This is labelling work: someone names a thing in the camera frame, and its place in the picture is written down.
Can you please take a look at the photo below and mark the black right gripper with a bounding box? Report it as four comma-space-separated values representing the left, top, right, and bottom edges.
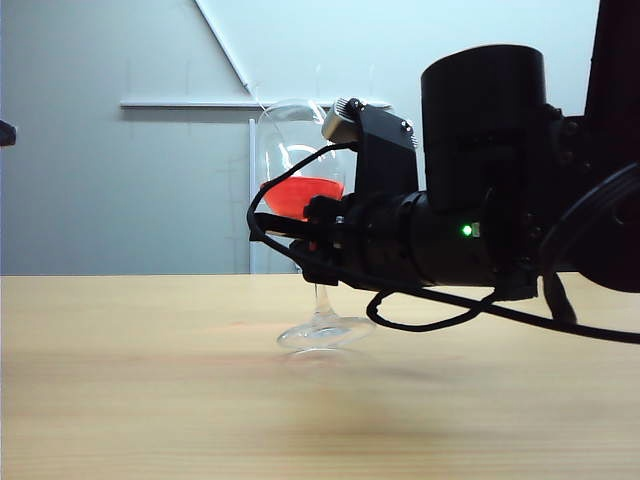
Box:
255, 192, 424, 291

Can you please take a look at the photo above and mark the goblet with red liquid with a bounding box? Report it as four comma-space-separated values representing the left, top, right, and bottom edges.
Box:
257, 98, 377, 354

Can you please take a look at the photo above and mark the white vertical wall rail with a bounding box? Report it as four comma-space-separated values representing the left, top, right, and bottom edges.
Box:
248, 118, 258, 275

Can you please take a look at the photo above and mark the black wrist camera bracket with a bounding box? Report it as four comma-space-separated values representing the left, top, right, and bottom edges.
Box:
353, 102, 419, 197

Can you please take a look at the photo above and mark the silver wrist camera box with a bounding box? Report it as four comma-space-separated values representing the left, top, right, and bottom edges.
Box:
320, 97, 364, 144

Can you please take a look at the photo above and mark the thin black camera cable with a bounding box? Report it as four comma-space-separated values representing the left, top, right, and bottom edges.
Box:
246, 141, 640, 345

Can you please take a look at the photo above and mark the white horizontal wall rail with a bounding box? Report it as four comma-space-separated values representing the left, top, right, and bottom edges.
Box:
119, 99, 394, 110

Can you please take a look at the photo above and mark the white diagonal wall rail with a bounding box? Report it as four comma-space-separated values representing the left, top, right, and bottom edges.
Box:
193, 0, 252, 92

